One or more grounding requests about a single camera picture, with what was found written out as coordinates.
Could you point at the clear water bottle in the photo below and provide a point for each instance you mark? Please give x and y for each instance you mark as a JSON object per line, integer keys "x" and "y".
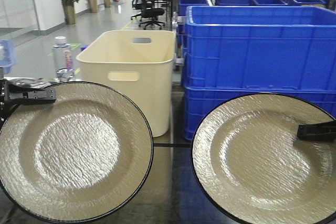
{"x": 62, "y": 54}

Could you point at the large blue crate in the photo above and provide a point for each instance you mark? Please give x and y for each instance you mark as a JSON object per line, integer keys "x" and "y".
{"x": 260, "y": 47}
{"x": 211, "y": 112}

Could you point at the large blue crate upper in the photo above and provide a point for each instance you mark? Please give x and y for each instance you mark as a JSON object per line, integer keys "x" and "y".
{"x": 260, "y": 47}

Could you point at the large blue crate lower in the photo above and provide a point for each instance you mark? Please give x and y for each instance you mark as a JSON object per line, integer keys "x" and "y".
{"x": 211, "y": 112}

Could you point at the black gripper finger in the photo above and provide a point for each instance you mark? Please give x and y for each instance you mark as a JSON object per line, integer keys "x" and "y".
{"x": 317, "y": 132}

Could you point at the black office chair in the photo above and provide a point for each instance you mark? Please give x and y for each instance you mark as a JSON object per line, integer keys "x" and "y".
{"x": 149, "y": 15}

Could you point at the cream plastic bin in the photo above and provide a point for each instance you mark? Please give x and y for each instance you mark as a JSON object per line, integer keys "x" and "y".
{"x": 137, "y": 63}

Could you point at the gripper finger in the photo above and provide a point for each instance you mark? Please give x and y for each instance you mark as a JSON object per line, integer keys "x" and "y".
{"x": 24, "y": 95}

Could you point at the shimmering plate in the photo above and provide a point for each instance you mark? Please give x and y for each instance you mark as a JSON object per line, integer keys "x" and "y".
{"x": 252, "y": 180}
{"x": 78, "y": 159}

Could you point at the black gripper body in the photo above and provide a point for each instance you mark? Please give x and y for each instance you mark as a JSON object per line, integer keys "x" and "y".
{"x": 5, "y": 106}

